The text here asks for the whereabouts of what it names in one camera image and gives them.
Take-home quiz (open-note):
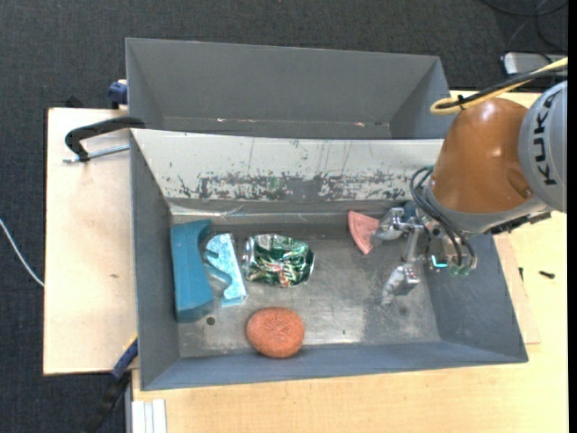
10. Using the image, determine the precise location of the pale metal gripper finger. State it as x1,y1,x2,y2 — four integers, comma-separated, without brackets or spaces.
370,206,412,244
380,263,423,307

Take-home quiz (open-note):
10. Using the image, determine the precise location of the pink wedge-shaped piece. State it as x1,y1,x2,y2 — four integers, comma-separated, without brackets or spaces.
346,210,380,256

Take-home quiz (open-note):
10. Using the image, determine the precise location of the grey metal bin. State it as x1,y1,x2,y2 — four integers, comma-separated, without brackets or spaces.
124,37,529,392

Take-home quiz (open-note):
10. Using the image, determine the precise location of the crushed green drink can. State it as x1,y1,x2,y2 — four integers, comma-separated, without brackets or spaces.
242,234,316,290

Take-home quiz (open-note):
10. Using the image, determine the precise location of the round orange scouring pad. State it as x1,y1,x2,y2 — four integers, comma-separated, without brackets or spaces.
245,306,307,360

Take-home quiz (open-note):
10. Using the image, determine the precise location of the light blue speckled sponge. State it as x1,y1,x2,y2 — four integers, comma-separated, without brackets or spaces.
204,232,249,309

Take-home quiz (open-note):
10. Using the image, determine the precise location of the teal flat block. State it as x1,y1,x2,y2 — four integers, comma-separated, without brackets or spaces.
169,218,215,325

